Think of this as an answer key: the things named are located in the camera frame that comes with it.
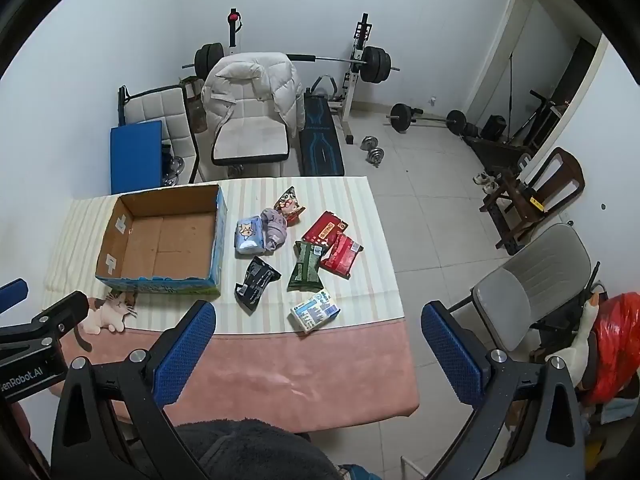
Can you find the black packet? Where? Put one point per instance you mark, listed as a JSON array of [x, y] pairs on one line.
[[257, 280]]

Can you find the barbell with large black plates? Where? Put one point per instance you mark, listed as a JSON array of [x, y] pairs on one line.
[[375, 63]]

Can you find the red packet with white label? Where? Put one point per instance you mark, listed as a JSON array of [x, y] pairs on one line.
[[342, 255]]

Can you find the striped pink cat-print blanket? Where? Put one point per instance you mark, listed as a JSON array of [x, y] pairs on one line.
[[310, 370]]

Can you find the white quilted chair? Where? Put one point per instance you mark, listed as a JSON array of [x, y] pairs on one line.
[[160, 107]]

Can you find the green snack packet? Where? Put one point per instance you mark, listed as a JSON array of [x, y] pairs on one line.
[[306, 265]]

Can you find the orange cartoon snack bag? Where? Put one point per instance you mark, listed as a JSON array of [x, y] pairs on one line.
[[290, 205]]

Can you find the white padded jacket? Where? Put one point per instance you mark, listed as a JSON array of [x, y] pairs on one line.
[[250, 85]]

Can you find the red snack packet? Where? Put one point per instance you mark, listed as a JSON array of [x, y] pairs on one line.
[[324, 227]]

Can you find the white door frame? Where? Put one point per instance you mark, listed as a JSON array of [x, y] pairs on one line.
[[515, 20]]

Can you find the pair of white shoes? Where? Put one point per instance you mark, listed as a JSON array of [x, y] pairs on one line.
[[486, 181]]

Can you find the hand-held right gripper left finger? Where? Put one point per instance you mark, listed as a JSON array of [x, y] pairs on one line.
[[186, 355]]

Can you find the chrome dumbbell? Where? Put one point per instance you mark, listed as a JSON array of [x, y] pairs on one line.
[[376, 156], [369, 141]]

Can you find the brown bag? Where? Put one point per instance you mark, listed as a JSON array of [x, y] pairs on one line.
[[195, 105]]

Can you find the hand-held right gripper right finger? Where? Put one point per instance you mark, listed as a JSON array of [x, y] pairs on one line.
[[450, 355]]

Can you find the white and blue tissue pack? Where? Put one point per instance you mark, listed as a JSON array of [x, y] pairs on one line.
[[315, 311]]

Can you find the white seat chair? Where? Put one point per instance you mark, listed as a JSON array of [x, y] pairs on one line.
[[250, 142]]

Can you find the person's dark fleece clothing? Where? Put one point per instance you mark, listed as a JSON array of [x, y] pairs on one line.
[[250, 452]]

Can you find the black exercise machine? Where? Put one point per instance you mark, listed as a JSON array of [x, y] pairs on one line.
[[530, 120]]

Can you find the light blue cat-print tissue pack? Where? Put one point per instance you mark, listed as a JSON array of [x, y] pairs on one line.
[[249, 234]]

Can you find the black and blue weight bench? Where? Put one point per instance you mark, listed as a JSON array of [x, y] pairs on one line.
[[321, 135]]

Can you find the white goose plush toy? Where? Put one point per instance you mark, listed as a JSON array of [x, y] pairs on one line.
[[582, 342]]

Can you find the purple-grey cloth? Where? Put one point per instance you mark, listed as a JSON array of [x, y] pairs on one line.
[[276, 227]]

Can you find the red plastic bag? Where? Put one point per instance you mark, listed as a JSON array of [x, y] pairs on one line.
[[617, 345]]

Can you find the white barbell rack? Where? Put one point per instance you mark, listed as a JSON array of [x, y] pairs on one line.
[[356, 87]]

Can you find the cardboard box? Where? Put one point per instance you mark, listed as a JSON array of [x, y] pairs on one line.
[[165, 240]]

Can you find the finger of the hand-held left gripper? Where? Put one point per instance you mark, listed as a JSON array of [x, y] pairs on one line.
[[70, 305], [11, 293]]

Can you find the dark wooden chair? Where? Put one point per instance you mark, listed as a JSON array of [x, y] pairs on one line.
[[550, 180]]

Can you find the grey folding chair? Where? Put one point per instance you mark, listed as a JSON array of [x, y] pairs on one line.
[[540, 270]]

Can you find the black speaker box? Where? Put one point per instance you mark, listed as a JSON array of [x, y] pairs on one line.
[[493, 128]]

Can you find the barbell with small black plates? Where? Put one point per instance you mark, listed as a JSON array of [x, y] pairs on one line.
[[402, 116]]

